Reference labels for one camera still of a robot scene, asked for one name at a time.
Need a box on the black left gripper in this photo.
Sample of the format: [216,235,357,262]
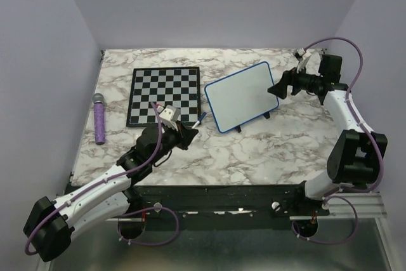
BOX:
[149,121,199,166]

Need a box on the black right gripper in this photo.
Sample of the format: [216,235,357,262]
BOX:
[267,61,322,100]

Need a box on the white blue whiteboard marker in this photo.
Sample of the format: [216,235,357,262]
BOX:
[192,112,207,129]

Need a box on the blue framed whiteboard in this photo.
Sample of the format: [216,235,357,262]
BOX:
[204,61,279,133]

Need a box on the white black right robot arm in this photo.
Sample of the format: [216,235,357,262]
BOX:
[268,49,388,215]

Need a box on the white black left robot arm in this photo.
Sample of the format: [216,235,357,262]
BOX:
[23,122,199,261]

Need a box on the black white chessboard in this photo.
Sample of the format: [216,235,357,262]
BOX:
[126,67,201,128]

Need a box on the purple toy microphone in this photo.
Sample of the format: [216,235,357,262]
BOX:
[92,93,105,145]

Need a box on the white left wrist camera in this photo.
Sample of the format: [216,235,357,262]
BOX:
[159,105,181,131]

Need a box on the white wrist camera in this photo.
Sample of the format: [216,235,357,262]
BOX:
[294,48,311,71]
[159,105,181,131]

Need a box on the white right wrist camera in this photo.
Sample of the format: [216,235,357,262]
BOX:
[294,48,311,71]

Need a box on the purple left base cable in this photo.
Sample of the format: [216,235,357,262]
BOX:
[118,203,181,247]

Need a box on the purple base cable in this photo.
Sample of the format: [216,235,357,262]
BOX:
[291,196,359,246]
[118,203,181,247]

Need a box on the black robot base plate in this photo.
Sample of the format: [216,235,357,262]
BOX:
[126,183,329,231]

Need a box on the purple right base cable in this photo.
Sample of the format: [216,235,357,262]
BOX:
[291,196,359,246]

